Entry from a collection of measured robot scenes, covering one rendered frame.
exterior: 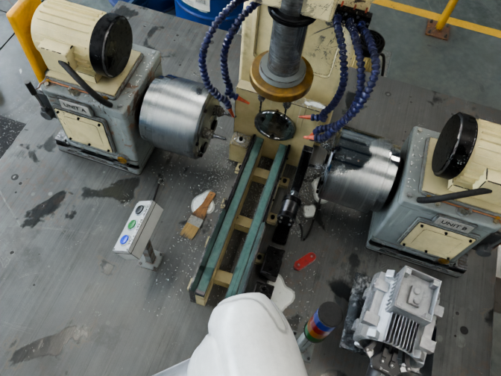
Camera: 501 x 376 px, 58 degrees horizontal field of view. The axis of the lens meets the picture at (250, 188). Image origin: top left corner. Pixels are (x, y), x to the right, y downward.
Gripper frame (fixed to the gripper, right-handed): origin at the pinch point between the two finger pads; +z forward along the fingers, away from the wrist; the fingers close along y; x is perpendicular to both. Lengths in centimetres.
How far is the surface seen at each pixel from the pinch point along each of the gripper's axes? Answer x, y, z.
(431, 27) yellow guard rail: 139, 8, 245
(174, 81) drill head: -6, 90, 37
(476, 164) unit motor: -21.8, -0.5, 39.0
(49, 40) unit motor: -23, 121, 24
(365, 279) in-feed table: 14.6, 9.8, 8.9
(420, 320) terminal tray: -8.2, -2.8, -1.4
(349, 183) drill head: -1.6, 26.5, 29.5
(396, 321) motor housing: -5.4, 1.9, -3.6
